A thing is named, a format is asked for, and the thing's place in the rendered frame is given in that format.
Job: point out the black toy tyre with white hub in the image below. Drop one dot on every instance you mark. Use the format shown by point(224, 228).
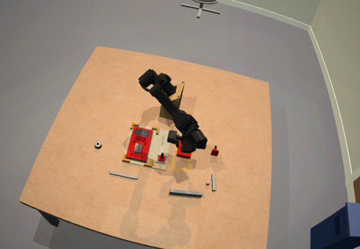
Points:
point(98, 144)

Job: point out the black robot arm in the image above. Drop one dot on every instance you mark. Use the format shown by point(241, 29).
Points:
point(185, 123)

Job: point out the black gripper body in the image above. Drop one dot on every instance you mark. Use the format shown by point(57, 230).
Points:
point(173, 138)

